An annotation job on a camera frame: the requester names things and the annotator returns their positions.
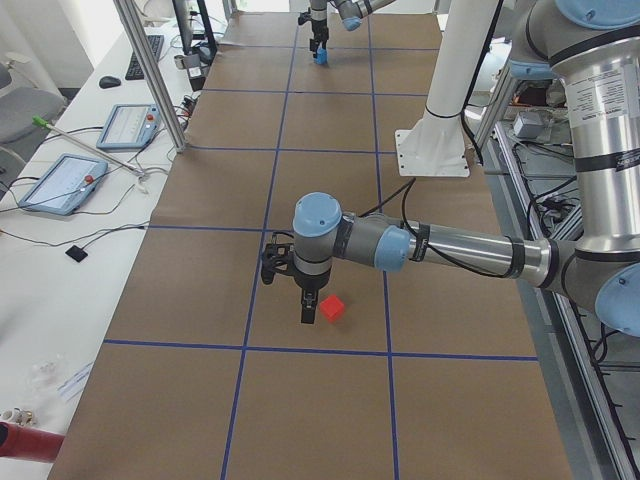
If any black keyboard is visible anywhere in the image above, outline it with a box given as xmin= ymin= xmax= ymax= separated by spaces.
xmin=124 ymin=34 xmax=166 ymax=81

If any red cylinder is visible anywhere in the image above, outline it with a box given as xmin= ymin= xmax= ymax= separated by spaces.
xmin=1 ymin=422 xmax=65 ymax=463

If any far blue teach pendant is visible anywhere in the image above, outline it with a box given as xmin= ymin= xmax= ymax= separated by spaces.
xmin=96 ymin=104 xmax=161 ymax=152

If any metal rod green tip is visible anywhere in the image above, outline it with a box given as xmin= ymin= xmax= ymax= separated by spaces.
xmin=32 ymin=116 xmax=145 ymax=178

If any brown paper table mat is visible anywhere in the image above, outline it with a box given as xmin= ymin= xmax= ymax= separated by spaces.
xmin=47 ymin=11 xmax=576 ymax=480

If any aluminium frame post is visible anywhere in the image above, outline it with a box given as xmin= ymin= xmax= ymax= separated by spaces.
xmin=113 ymin=0 xmax=186 ymax=153

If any blue teach pendant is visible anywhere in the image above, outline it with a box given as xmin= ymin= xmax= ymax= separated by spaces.
xmin=96 ymin=104 xmax=161 ymax=152
xmin=18 ymin=154 xmax=109 ymax=216

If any small black square pad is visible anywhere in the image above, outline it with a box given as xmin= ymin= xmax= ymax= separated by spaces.
xmin=65 ymin=245 xmax=88 ymax=263

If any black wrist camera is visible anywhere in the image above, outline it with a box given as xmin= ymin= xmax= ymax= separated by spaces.
xmin=260 ymin=231 xmax=294 ymax=285
xmin=297 ymin=12 xmax=311 ymax=26

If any grey office chair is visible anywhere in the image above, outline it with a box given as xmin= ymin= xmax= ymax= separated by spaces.
xmin=1 ymin=52 xmax=67 ymax=168

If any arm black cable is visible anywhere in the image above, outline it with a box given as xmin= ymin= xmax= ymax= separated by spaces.
xmin=359 ymin=177 xmax=516 ymax=279

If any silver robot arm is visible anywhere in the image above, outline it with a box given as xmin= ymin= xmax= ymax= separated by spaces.
xmin=286 ymin=1 xmax=639 ymax=336
xmin=298 ymin=0 xmax=394 ymax=59

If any red cube block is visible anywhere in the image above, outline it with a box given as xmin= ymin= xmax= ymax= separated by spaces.
xmin=320 ymin=295 xmax=345 ymax=323

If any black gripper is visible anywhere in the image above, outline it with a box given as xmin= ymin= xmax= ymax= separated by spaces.
xmin=294 ymin=270 xmax=331 ymax=325
xmin=309 ymin=19 xmax=328 ymax=53

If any white camera stand column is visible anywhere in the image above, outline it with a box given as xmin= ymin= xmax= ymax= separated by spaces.
xmin=395 ymin=0 xmax=502 ymax=178

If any near blue teach pendant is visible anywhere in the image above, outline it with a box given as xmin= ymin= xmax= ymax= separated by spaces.
xmin=18 ymin=154 xmax=109 ymax=216

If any grey power adapter box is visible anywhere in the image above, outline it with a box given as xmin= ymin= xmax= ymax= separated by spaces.
xmin=513 ymin=110 xmax=553 ymax=141

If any blue cube block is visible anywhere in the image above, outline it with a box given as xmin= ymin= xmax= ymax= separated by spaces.
xmin=314 ymin=47 xmax=328 ymax=65

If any clear plastic bag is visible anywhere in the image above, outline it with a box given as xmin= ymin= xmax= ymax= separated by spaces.
xmin=25 ymin=353 xmax=68 ymax=400

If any black computer mouse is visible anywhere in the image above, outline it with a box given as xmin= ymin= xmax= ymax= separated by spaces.
xmin=98 ymin=75 xmax=122 ymax=89

